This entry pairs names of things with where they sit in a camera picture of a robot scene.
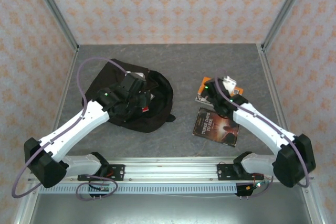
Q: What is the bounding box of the dark Three Days book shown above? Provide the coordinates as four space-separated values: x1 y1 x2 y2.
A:
193 107 240 147

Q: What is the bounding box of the black backpack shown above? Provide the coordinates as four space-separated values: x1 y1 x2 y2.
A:
83 58 176 133

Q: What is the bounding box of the slotted gray cable duct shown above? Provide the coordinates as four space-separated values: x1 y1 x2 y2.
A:
39 183 238 195

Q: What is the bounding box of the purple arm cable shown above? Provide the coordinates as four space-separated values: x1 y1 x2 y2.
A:
214 77 310 199
12 57 132 201

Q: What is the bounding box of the aluminium frame post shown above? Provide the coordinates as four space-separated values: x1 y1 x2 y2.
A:
28 0 80 53
262 0 311 51

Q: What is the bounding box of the orange book with photo band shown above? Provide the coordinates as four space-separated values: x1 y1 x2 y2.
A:
194 76 244 107

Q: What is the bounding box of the aluminium base rail beam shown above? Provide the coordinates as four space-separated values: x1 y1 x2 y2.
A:
27 157 314 183

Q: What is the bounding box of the aluminium table side rail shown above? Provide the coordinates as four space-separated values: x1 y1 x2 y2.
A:
51 48 79 135
258 44 299 162

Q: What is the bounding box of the black electronics box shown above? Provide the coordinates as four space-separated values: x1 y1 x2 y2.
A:
235 180 268 198

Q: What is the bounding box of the small circuit board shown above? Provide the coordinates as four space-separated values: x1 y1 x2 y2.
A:
88 184 110 193

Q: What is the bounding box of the metal sheet panel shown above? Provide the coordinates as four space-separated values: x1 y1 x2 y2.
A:
28 194 313 224

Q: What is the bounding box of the aluminium frame leg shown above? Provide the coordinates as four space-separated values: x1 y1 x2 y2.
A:
301 182 324 224
14 183 40 224

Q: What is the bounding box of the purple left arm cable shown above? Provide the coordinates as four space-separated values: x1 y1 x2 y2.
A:
12 57 132 201

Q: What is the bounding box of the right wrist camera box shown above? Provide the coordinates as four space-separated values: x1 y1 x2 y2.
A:
222 75 237 94

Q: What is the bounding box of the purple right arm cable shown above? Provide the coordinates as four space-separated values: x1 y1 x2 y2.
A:
214 77 310 199

